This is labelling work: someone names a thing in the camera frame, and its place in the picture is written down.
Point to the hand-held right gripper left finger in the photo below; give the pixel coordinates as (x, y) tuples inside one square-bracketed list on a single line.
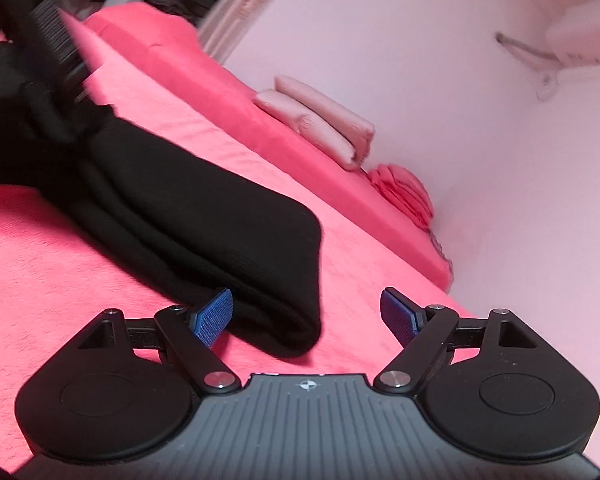
[(211, 316)]

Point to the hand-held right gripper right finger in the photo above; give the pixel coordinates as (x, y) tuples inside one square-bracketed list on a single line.
[(399, 315)]

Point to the black knit pants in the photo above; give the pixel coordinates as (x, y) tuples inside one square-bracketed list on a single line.
[(190, 220)]

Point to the folded red blanket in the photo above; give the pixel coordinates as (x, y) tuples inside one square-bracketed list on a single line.
[(405, 192)]

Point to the dark cloth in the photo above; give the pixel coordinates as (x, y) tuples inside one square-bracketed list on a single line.
[(180, 7)]

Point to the pink fleece blanket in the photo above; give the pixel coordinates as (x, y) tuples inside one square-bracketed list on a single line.
[(80, 260)]

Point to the pink bed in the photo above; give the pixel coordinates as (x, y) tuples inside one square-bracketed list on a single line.
[(260, 125)]

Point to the pink patterned curtain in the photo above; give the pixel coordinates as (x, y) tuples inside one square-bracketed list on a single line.
[(252, 5)]

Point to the light pink pillow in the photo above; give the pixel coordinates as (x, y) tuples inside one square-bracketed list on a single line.
[(305, 125)]

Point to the white air conditioner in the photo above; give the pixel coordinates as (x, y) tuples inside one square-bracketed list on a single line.
[(587, 25)]

